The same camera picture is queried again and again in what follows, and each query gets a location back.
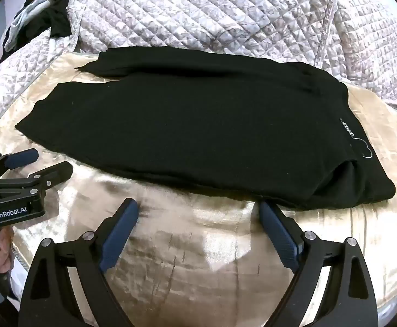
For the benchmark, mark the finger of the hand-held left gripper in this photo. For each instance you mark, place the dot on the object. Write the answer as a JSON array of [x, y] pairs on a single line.
[[23, 156], [53, 173]]

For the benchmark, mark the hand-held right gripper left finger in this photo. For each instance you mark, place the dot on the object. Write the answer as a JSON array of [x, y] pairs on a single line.
[[120, 235]]

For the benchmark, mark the white cloth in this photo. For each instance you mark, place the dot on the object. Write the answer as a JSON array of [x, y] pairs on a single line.
[[24, 20]]

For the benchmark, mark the quilted patterned blanket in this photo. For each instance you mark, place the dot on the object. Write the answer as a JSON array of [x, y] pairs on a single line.
[[219, 13]]

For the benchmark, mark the black pants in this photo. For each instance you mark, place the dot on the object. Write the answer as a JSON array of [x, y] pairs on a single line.
[[185, 126]]

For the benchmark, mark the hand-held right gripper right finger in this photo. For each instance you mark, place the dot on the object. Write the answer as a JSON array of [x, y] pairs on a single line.
[[280, 235]]

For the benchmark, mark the person's left hand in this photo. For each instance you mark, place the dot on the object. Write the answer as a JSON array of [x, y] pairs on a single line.
[[2, 245]]

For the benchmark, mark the beige satin bed sheet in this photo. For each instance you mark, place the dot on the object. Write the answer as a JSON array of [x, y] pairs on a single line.
[[191, 255]]

